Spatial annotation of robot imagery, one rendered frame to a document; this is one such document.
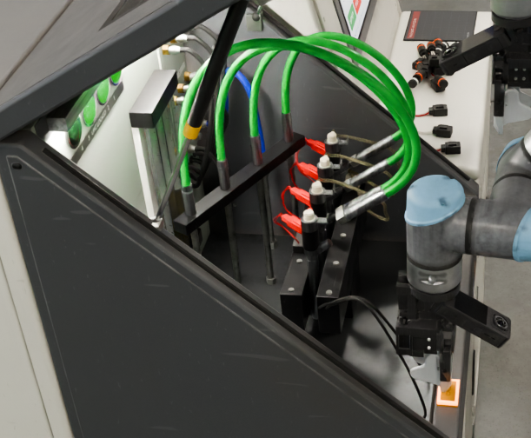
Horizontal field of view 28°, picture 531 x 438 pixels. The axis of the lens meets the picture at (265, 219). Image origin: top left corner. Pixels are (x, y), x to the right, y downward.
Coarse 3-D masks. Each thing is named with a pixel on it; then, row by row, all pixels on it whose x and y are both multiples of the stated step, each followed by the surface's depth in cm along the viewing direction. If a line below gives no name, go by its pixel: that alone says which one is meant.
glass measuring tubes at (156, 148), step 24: (168, 72) 179; (144, 96) 173; (168, 96) 176; (144, 120) 169; (168, 120) 179; (144, 144) 174; (168, 144) 181; (144, 168) 175; (168, 168) 180; (144, 192) 178; (168, 216) 182
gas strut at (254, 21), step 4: (260, 8) 187; (256, 12) 188; (260, 12) 188; (248, 16) 189; (252, 16) 188; (256, 16) 188; (260, 16) 188; (248, 20) 189; (252, 20) 189; (256, 20) 188; (260, 20) 189; (248, 24) 190; (252, 24) 189; (256, 24) 189; (260, 24) 189; (248, 28) 190; (252, 28) 190; (256, 28) 190; (260, 28) 189
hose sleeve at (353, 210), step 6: (378, 192) 167; (384, 192) 167; (366, 198) 169; (372, 198) 168; (378, 198) 167; (384, 198) 167; (354, 204) 170; (360, 204) 169; (366, 204) 168; (372, 204) 168; (378, 204) 168; (348, 210) 170; (354, 210) 170; (360, 210) 169; (366, 210) 169; (348, 216) 170; (354, 216) 170
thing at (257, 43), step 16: (240, 48) 157; (288, 48) 155; (304, 48) 155; (320, 48) 155; (336, 64) 155; (352, 64) 155; (192, 80) 162; (368, 80) 155; (192, 96) 164; (384, 96) 156; (400, 112) 157; (416, 144) 160; (416, 160) 162
